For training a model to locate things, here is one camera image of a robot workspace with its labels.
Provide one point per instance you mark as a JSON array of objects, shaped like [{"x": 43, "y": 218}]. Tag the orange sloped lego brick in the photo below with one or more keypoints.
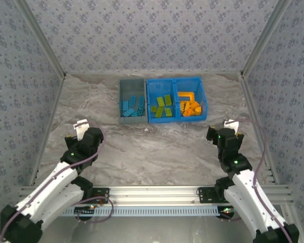
[
  {"x": 197, "y": 110},
  {"x": 193, "y": 104}
]

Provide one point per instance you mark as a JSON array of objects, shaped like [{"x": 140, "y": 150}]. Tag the orange round lego piece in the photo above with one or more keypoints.
[{"x": 189, "y": 113}]

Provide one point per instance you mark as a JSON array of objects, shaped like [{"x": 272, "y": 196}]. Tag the orange short lego brick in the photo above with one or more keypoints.
[{"x": 183, "y": 114}]

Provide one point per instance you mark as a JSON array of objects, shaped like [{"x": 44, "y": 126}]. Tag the blue two-by-four lego brick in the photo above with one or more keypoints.
[
  {"x": 128, "y": 112},
  {"x": 141, "y": 100},
  {"x": 132, "y": 100}
]

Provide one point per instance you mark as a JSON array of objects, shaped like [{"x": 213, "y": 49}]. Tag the blue short lego brick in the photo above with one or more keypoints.
[
  {"x": 140, "y": 111},
  {"x": 125, "y": 105}
]

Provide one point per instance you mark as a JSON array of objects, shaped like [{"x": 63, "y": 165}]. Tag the orange curved slope lego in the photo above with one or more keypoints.
[{"x": 183, "y": 105}]

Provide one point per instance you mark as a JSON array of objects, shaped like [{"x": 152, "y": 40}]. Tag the small blue sloped lego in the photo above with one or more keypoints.
[{"x": 134, "y": 114}]

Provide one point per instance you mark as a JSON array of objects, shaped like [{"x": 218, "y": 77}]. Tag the orange lego window frame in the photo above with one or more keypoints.
[{"x": 185, "y": 94}]

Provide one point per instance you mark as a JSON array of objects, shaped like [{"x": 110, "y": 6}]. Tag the blue plastic bin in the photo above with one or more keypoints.
[
  {"x": 190, "y": 83},
  {"x": 162, "y": 86}
]

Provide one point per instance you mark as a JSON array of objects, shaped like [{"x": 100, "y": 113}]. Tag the green two-by-four lego brick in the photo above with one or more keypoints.
[
  {"x": 159, "y": 112},
  {"x": 160, "y": 101},
  {"x": 168, "y": 100}
]

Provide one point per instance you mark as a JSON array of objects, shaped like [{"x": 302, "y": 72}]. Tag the grey plastic bin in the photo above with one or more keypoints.
[{"x": 131, "y": 86}]

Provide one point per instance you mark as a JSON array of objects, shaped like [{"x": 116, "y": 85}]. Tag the small green square lego brick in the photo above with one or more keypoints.
[{"x": 154, "y": 109}]

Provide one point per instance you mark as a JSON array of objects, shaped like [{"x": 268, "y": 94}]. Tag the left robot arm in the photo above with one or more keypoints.
[{"x": 48, "y": 187}]

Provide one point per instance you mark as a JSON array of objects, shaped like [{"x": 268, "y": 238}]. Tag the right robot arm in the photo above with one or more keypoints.
[{"x": 253, "y": 200}]

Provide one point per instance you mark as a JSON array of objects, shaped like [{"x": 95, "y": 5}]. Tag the small controller board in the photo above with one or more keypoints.
[
  {"x": 226, "y": 210},
  {"x": 84, "y": 210}
]

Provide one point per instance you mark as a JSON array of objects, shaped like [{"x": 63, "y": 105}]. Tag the grey metal base panel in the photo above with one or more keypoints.
[{"x": 154, "y": 230}]

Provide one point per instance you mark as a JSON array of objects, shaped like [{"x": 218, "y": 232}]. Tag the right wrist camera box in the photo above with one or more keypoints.
[{"x": 231, "y": 124}]

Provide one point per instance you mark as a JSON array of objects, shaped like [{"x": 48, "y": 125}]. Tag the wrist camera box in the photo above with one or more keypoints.
[
  {"x": 231, "y": 124},
  {"x": 81, "y": 129}
]

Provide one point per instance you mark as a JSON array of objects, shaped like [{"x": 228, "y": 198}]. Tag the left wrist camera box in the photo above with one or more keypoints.
[{"x": 81, "y": 129}]

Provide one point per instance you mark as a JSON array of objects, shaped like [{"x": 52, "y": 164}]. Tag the aluminium side rail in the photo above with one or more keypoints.
[
  {"x": 247, "y": 93},
  {"x": 52, "y": 114}
]

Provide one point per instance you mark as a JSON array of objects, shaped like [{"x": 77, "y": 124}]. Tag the aluminium front rail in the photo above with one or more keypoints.
[{"x": 154, "y": 195}]

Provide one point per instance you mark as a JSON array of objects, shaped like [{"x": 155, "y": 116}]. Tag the aluminium lower frame post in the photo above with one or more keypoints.
[{"x": 290, "y": 215}]

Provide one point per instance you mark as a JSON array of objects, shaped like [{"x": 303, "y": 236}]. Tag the aluminium frame post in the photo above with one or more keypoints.
[
  {"x": 41, "y": 38},
  {"x": 265, "y": 38},
  {"x": 290, "y": 215}
]

